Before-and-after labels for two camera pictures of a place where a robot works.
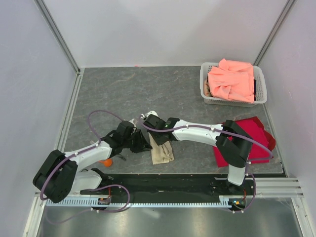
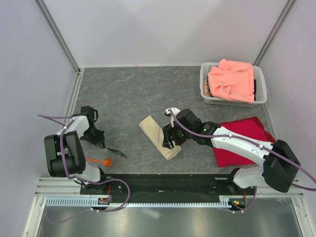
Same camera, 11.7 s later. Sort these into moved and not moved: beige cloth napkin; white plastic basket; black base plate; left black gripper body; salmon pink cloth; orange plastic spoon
Moved: beige cloth napkin; left black gripper body
Not moved: salmon pink cloth; orange plastic spoon; black base plate; white plastic basket
